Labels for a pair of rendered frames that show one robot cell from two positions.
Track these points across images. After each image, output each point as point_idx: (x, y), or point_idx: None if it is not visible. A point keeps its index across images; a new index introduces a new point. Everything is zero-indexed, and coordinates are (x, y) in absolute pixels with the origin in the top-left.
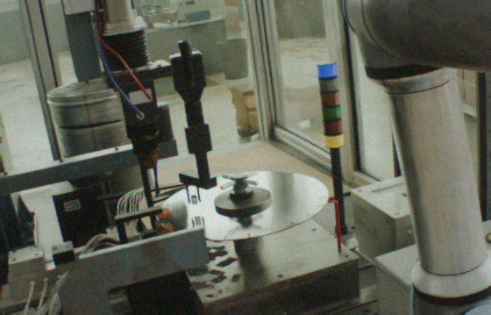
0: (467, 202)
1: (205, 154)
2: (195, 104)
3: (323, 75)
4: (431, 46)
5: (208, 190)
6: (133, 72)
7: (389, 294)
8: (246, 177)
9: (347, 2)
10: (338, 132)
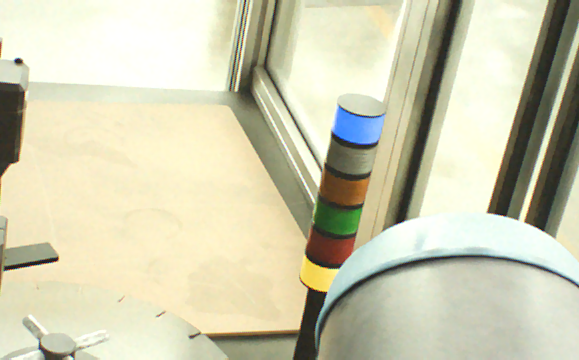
0: None
1: None
2: None
3: (343, 133)
4: None
5: None
6: None
7: None
8: (74, 352)
9: (323, 344)
10: (337, 261)
